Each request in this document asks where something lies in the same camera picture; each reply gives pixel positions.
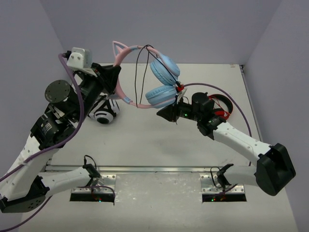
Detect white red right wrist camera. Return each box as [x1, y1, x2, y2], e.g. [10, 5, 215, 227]
[176, 84, 187, 104]

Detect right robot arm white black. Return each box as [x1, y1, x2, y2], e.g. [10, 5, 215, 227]
[156, 92, 296, 196]

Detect right metal mounting bracket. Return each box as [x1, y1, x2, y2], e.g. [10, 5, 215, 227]
[199, 172, 245, 195]

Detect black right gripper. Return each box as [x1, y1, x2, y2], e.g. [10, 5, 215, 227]
[157, 95, 201, 123]

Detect metal rail front table edge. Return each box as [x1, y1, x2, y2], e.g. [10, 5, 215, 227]
[45, 165, 220, 174]

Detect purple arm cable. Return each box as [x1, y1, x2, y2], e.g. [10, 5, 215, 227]
[182, 82, 253, 196]
[0, 53, 115, 230]

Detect metal mounting bracket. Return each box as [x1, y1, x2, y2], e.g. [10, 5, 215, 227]
[199, 172, 245, 195]
[71, 173, 117, 195]

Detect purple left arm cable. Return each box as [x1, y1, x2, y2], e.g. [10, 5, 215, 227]
[0, 53, 115, 230]

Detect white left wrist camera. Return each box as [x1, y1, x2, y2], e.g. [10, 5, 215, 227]
[67, 47, 92, 70]

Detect pink blue cat-ear headphones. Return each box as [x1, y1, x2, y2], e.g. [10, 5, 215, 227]
[110, 41, 181, 109]

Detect thin black headphone cable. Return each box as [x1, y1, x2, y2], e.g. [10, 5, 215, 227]
[134, 44, 184, 108]

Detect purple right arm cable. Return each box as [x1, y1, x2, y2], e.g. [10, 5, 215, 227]
[182, 82, 253, 196]

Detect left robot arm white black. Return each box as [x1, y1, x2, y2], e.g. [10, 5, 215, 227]
[0, 63, 121, 213]

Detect red black headphones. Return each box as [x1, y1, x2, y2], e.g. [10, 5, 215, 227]
[209, 94, 234, 120]

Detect white black headphones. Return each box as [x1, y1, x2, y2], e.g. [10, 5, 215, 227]
[88, 95, 120, 124]

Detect left metal mounting bracket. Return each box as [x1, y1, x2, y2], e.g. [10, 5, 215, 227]
[71, 173, 117, 195]

